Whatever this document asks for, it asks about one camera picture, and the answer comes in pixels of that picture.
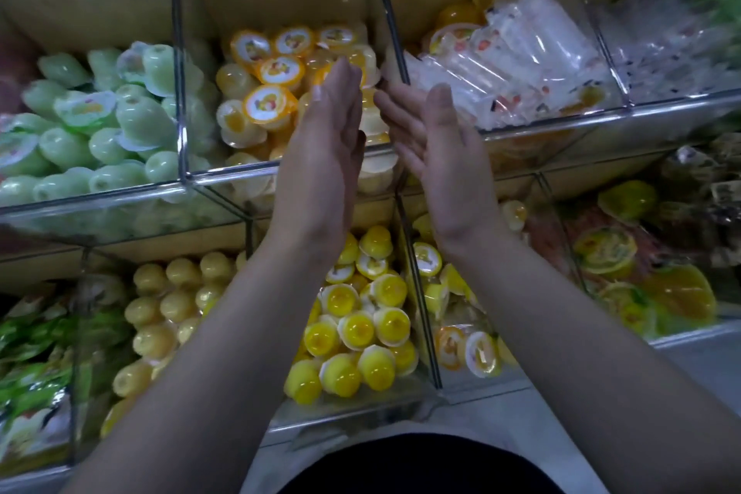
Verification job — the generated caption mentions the person's right hand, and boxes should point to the person's right hand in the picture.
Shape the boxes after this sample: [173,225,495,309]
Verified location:
[373,80,505,260]

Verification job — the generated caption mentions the green juice pouches pile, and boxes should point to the green juice pouches pile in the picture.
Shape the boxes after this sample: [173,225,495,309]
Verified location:
[0,279,129,466]

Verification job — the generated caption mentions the pile of orange-lid jelly cups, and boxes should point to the pile of orange-lid jelly cups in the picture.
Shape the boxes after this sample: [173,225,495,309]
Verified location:
[214,22,401,194]

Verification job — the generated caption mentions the pile of yellow jelly cups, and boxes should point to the pile of yellow jelly cups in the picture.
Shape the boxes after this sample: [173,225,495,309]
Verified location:
[283,225,421,406]

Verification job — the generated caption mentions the pile of clear packets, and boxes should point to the pile of clear packets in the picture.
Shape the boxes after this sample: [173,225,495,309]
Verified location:
[405,0,615,130]

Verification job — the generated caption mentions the person's left hand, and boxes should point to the person's left hand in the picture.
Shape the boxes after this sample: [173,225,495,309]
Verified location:
[269,59,370,263]

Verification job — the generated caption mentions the person's left forearm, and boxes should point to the person's left forearm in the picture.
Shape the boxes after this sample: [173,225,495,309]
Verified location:
[63,239,349,494]

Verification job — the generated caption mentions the pile of pastel jelly cups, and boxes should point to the pile of pastel jelly cups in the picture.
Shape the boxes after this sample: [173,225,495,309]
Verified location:
[411,198,528,379]

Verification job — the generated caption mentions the pile of brown snack packets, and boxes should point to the pile of brown snack packets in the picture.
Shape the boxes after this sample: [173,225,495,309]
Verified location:
[660,129,741,246]

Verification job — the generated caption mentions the light grey shorts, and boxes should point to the light grey shorts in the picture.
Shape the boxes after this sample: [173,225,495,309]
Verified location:
[243,407,516,494]

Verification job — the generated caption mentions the pile of white jelly sticks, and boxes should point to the pile of white jelly sticks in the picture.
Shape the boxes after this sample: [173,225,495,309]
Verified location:
[602,0,741,107]

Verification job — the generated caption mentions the person's right forearm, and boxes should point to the person's right forearm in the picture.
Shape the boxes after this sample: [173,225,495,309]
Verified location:
[445,227,741,494]

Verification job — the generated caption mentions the black shirt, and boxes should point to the black shirt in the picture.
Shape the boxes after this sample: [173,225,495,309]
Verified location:
[278,432,569,494]

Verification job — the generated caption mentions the pile of pale yellow jelly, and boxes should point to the pile of pale yellow jelly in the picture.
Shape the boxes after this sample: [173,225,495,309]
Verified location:
[98,250,250,437]

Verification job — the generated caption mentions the pile of green jelly cups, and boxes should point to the pile of green jelly cups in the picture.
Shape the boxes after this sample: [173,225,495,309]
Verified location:
[0,42,215,209]

